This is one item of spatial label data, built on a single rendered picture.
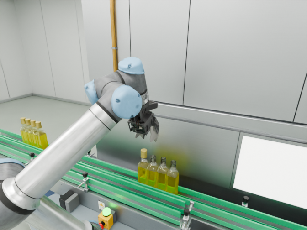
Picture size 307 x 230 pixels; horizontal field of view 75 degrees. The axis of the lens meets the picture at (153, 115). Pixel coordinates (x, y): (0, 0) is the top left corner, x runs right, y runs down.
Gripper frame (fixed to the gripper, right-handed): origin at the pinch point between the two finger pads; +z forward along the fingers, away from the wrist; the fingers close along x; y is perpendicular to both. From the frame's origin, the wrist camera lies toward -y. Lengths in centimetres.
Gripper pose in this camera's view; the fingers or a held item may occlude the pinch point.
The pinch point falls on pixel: (150, 136)
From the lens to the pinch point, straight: 85.2
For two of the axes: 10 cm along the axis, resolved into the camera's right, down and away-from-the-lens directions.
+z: 1.4, 7.7, 6.2
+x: 9.0, 1.7, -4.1
